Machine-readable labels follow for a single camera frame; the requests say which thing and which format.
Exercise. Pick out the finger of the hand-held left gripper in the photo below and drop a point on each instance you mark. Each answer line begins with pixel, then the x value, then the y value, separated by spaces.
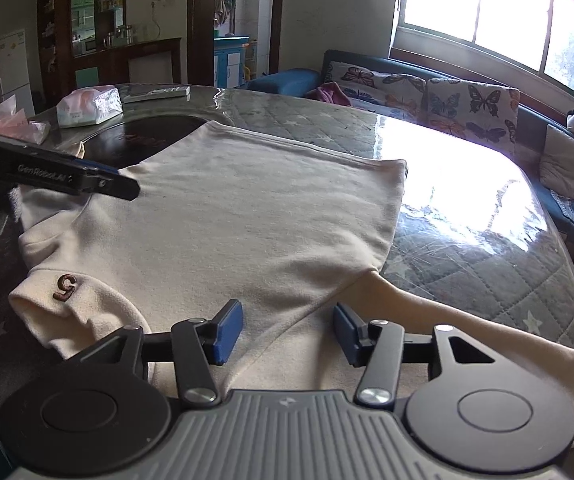
pixel 92 165
pixel 112 187

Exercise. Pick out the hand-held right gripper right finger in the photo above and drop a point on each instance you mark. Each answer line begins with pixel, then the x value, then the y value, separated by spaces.
pixel 347 332

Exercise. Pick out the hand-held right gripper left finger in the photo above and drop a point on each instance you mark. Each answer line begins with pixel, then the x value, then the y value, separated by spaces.
pixel 228 332

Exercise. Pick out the cream sweater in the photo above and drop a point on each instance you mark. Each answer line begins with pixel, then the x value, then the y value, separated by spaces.
pixel 242 220

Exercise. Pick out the pink plastic bag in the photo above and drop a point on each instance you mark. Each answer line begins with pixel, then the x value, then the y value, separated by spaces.
pixel 14 122

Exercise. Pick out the white tissue pack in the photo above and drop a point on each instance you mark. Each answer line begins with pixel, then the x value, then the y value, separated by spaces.
pixel 87 107

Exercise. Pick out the white fridge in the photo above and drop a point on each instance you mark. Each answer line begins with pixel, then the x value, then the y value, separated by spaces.
pixel 13 70

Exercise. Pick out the dark wooden cabinet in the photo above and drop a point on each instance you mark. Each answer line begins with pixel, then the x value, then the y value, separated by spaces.
pixel 112 60

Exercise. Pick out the blue cabinet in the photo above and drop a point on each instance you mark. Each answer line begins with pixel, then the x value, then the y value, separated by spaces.
pixel 229 62

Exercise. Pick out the blue sofa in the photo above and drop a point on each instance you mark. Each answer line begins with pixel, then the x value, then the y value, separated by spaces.
pixel 287 80

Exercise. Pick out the hanging towel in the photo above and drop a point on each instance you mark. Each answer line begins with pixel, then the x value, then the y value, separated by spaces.
pixel 224 5

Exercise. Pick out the grey quilted table cover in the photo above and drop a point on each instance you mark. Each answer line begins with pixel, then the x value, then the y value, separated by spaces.
pixel 317 120

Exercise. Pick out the long butterfly print pillow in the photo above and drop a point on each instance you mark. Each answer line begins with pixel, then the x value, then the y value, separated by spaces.
pixel 382 80
pixel 387 107

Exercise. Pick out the pink cloth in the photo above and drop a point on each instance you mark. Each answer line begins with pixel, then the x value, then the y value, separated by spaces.
pixel 332 94

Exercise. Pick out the square butterfly print pillow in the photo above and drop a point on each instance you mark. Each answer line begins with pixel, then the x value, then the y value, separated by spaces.
pixel 472 115

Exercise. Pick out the window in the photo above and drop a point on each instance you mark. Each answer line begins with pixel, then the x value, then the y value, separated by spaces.
pixel 507 10

